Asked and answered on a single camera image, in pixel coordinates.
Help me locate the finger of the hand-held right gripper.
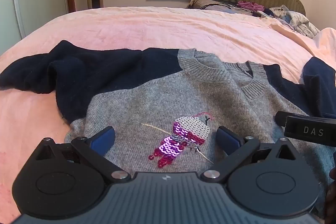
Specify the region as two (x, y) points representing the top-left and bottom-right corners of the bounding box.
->
(275, 111), (298, 127)

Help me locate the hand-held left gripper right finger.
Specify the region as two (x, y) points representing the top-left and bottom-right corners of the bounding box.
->
(200, 126), (298, 184)

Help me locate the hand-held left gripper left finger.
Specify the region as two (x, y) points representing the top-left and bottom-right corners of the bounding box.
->
(35, 126), (132, 184)

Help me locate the grey and navy knit sweater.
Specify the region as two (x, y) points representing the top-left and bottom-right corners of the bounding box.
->
(0, 40), (336, 216)

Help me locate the person's right hand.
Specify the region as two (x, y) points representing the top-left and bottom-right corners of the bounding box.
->
(324, 167), (336, 224)

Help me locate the light printed garment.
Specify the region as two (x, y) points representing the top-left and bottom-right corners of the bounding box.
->
(269, 5), (321, 38)

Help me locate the purple cloth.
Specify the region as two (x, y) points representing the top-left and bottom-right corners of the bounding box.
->
(236, 0), (265, 11)

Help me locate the pink bed sheet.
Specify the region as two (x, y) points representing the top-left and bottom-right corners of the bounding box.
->
(0, 6), (336, 224)

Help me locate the patterned pillow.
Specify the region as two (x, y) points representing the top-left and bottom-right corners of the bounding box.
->
(187, 0), (260, 17)

